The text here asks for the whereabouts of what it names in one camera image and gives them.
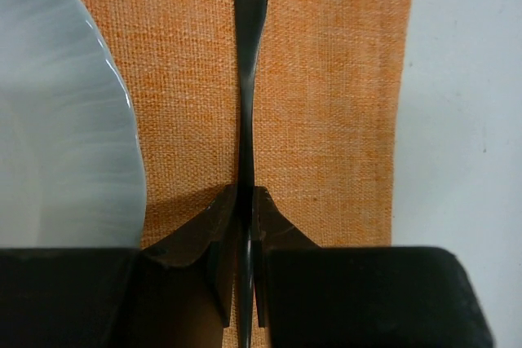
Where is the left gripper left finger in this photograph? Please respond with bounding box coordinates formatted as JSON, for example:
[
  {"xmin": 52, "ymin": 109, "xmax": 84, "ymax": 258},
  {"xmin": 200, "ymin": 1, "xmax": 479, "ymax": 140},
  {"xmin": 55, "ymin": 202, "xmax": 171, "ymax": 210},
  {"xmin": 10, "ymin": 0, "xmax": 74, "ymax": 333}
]
[{"xmin": 1, "ymin": 185, "xmax": 237, "ymax": 347}]

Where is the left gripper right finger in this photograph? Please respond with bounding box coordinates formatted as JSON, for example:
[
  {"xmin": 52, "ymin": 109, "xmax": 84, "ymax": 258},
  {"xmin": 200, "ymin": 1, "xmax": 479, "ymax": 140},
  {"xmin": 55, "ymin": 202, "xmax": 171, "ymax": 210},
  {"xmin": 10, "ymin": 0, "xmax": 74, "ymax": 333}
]
[{"xmin": 252, "ymin": 187, "xmax": 494, "ymax": 347}]

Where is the clear plastic plate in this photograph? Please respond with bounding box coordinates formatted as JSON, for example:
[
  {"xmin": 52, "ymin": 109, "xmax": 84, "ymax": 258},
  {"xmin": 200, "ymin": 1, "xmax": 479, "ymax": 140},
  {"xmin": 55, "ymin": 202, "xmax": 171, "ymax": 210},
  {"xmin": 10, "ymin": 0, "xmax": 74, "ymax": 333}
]
[{"xmin": 1, "ymin": 0, "xmax": 146, "ymax": 248}]

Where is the orange cloth napkin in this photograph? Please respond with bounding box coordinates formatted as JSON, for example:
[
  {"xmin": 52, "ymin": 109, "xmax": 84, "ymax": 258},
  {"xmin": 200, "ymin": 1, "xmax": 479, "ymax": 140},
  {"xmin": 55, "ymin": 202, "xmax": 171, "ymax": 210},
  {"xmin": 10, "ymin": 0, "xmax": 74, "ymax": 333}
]
[{"xmin": 82, "ymin": 0, "xmax": 411, "ymax": 247}]

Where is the black plastic knife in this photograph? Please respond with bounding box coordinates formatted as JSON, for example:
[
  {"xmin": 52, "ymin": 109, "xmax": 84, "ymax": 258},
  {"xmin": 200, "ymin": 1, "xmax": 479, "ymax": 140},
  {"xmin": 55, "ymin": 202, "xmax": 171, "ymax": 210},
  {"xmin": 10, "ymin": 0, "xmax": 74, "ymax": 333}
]
[{"xmin": 234, "ymin": 0, "xmax": 268, "ymax": 347}]

